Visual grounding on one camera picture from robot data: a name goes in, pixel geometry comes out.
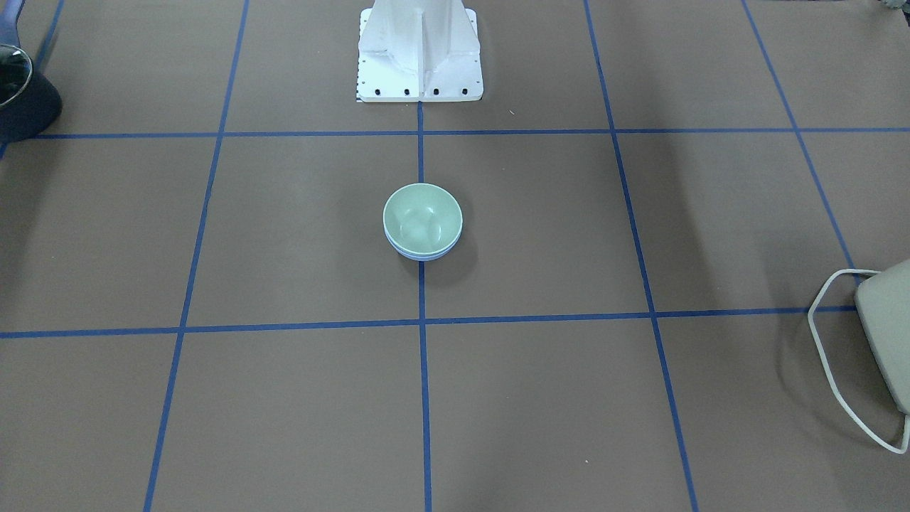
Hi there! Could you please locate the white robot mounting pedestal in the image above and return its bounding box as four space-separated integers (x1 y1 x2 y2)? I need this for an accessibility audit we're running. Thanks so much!
355 1 484 103

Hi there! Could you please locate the white toaster power cable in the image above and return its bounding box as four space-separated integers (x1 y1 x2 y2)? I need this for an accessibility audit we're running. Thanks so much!
808 269 910 454

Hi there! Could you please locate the cream toaster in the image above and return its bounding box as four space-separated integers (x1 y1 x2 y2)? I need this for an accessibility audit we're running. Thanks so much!
855 260 909 414

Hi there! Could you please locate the dark blue saucepan with lid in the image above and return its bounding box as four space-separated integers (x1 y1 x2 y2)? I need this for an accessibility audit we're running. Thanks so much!
1 1 63 144

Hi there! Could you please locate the blue bowl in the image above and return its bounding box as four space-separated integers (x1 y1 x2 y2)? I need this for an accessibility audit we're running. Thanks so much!
387 237 459 262

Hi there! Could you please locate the green bowl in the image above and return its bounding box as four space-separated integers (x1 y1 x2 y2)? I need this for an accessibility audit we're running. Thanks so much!
382 183 464 253

